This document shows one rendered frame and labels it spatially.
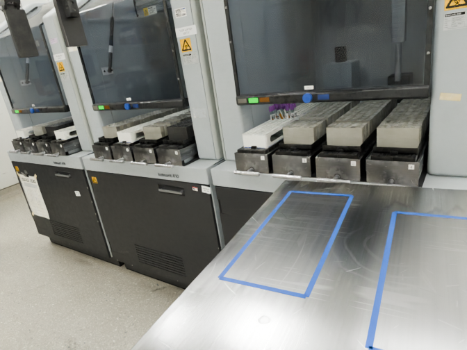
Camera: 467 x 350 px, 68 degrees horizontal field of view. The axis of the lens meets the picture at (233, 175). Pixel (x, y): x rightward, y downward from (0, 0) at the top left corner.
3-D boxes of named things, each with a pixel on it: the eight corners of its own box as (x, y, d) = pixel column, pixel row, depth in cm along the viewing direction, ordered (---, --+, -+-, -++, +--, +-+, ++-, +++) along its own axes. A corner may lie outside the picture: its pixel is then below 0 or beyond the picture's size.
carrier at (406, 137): (420, 146, 98) (421, 126, 96) (419, 148, 97) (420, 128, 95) (377, 145, 105) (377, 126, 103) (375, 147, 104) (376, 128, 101)
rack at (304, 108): (308, 113, 173) (306, 101, 170) (327, 112, 167) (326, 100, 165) (281, 128, 150) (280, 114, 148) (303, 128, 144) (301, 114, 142)
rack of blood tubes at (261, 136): (279, 129, 149) (278, 115, 147) (301, 130, 143) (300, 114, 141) (243, 151, 126) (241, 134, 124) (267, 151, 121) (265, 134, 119)
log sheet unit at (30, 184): (33, 215, 245) (14, 169, 233) (53, 221, 229) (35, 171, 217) (29, 217, 243) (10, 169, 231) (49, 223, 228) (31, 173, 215)
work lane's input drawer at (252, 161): (307, 124, 179) (306, 107, 176) (334, 124, 171) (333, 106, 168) (229, 175, 123) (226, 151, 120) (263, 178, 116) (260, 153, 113)
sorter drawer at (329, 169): (369, 124, 162) (369, 105, 158) (402, 124, 154) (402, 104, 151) (310, 183, 106) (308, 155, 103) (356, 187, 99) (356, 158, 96)
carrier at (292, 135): (317, 143, 116) (316, 126, 114) (315, 145, 114) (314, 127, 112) (285, 142, 122) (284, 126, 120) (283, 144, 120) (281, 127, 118)
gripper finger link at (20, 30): (4, 9, 52) (2, 10, 53) (21, 57, 54) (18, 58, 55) (24, 9, 54) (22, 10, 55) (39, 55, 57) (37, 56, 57)
